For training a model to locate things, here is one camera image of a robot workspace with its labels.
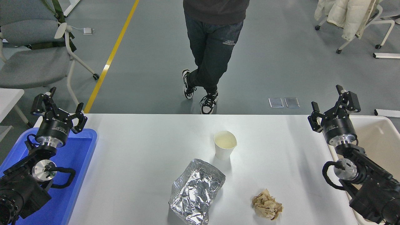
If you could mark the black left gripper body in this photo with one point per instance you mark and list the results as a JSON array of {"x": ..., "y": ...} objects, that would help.
[{"x": 54, "y": 129}]

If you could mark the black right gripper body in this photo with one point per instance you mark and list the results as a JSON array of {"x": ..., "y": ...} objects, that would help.
[{"x": 339, "y": 128}]

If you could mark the white paper cup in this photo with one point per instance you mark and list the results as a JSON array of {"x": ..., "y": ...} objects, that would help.
[{"x": 223, "y": 153}]

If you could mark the tan paper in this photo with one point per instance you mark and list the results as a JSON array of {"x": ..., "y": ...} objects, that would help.
[{"x": 265, "y": 206}]

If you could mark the silver foil tray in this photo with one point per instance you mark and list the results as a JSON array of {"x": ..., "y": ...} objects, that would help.
[{"x": 193, "y": 190}]

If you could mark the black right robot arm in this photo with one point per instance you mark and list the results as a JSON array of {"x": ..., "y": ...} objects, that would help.
[{"x": 375, "y": 187}]

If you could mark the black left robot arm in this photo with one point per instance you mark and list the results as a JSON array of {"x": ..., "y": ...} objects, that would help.
[{"x": 18, "y": 187}]

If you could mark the silver floor plate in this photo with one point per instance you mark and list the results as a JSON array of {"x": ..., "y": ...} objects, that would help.
[
  {"x": 276, "y": 102},
  {"x": 292, "y": 102}
]

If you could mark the small white side table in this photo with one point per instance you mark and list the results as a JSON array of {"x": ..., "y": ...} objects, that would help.
[{"x": 9, "y": 97}]

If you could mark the blue plastic tray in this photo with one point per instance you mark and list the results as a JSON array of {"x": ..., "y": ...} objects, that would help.
[{"x": 78, "y": 162}]

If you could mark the large pale plastic bin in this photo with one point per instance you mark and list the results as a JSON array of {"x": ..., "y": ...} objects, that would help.
[{"x": 381, "y": 134}]

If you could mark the grey office chair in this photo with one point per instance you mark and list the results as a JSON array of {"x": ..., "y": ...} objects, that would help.
[{"x": 31, "y": 65}]

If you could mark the white power adapter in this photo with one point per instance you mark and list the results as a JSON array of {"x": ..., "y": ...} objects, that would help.
[{"x": 88, "y": 31}]

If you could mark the cream padded coat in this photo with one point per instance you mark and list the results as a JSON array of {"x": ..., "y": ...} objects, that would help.
[{"x": 347, "y": 15}]

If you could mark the white wheeled chair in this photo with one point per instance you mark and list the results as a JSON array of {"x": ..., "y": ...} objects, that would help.
[{"x": 384, "y": 21}]

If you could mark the white table leg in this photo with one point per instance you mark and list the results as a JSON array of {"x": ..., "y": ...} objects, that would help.
[{"x": 72, "y": 5}]

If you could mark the person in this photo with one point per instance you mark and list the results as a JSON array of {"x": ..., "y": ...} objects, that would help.
[{"x": 212, "y": 40}]

